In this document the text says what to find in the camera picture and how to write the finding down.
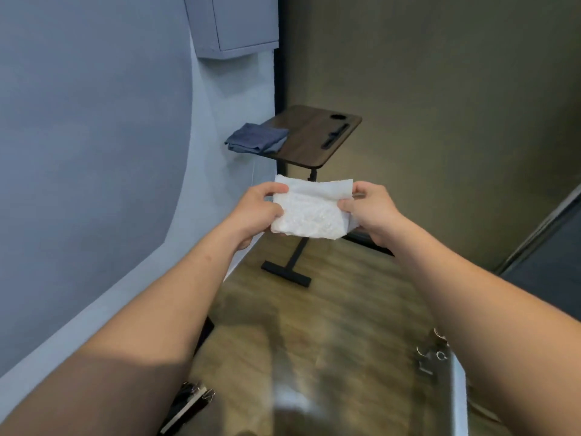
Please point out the person's right hand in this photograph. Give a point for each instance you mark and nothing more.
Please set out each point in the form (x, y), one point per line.
(376, 213)

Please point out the person's left hand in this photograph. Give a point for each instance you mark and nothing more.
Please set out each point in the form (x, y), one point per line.
(252, 215)

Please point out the white towel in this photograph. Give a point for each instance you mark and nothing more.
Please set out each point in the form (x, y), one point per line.
(308, 211)

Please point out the person's left forearm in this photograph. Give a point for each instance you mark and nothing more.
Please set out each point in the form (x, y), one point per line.
(118, 345)

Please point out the person's right forearm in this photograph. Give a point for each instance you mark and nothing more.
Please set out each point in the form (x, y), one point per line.
(490, 326)

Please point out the grey folded towel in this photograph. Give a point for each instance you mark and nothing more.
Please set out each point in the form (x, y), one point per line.
(256, 137)

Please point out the black slotted holder strip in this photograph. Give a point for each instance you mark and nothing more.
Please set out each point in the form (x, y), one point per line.
(335, 136)

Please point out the brown wooden side table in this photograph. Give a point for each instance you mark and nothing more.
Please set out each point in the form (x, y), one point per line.
(308, 136)

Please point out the black round cup holder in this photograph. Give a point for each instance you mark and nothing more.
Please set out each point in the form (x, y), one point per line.
(338, 117)

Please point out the dark sliding door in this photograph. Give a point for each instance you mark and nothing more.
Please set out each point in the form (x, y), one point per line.
(549, 267)

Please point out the black bar with silver clips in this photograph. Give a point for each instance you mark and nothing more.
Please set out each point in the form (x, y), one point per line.
(186, 406)

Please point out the grey wall cabinet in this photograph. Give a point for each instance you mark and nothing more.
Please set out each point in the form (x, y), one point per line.
(236, 22)

